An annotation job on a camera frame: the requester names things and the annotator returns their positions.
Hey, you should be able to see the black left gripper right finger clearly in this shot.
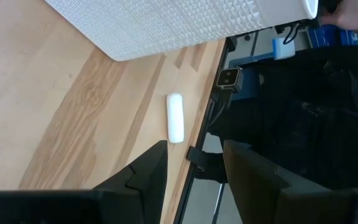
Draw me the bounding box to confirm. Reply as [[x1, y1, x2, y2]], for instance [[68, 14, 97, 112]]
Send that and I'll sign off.
[[223, 139, 354, 224]]

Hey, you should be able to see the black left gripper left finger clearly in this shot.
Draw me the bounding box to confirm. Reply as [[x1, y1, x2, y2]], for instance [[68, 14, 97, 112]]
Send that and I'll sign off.
[[93, 139, 169, 224]]

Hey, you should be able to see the white woven plastic basket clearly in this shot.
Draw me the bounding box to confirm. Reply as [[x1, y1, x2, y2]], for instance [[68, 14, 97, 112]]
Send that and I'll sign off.
[[44, 0, 319, 62]]

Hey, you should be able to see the white wrapped gauze roll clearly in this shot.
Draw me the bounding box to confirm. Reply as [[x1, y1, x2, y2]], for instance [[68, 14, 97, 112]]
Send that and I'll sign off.
[[165, 92, 186, 145]]

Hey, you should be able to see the person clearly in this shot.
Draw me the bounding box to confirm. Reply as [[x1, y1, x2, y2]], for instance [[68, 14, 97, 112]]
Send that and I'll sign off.
[[209, 45, 358, 191]]

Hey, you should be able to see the white and blue small box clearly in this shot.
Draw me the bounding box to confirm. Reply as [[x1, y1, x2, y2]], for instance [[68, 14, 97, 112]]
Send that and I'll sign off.
[[272, 37, 296, 61]]

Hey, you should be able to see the blue storage box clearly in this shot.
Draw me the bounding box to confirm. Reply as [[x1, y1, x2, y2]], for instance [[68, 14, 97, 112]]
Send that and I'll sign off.
[[307, 24, 358, 48]]

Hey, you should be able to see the person's hand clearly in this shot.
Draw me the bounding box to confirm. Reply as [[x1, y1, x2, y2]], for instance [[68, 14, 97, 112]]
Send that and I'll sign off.
[[319, 0, 358, 51]]

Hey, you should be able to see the black table clamp bracket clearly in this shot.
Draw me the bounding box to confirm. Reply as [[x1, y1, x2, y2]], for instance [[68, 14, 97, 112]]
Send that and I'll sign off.
[[186, 145, 229, 184]]

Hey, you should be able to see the black camera cable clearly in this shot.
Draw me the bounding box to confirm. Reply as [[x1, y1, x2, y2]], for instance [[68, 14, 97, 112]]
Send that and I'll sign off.
[[208, 91, 233, 127]]

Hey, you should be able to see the black table-level camera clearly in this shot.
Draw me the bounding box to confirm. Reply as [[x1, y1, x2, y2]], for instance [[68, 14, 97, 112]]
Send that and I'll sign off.
[[215, 66, 244, 94]]

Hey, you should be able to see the black looped cable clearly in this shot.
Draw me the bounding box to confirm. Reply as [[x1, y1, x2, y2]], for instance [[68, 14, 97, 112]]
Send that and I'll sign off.
[[282, 22, 301, 45]]

